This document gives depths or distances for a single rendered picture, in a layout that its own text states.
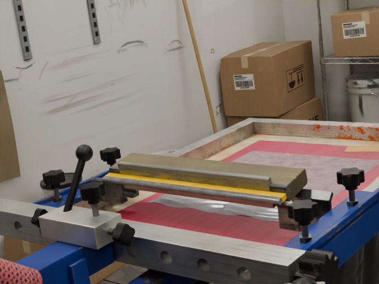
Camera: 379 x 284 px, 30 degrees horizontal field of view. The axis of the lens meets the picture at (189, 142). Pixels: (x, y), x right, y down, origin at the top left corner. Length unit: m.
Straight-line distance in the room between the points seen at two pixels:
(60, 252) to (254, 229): 0.37
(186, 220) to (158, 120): 2.92
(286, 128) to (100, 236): 0.91
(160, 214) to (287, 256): 0.50
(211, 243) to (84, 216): 0.20
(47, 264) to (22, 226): 0.25
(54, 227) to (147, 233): 0.14
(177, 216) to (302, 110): 3.50
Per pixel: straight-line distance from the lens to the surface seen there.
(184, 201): 1.41
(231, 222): 1.29
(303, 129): 1.81
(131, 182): 1.33
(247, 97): 4.57
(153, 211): 1.40
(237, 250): 0.95
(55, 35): 3.67
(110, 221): 1.03
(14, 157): 3.42
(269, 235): 1.21
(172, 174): 1.28
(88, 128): 3.82
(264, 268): 0.92
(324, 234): 1.06
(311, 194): 1.19
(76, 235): 1.04
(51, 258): 1.03
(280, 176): 1.18
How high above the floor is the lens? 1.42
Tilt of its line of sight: 14 degrees down
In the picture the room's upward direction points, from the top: 8 degrees counter-clockwise
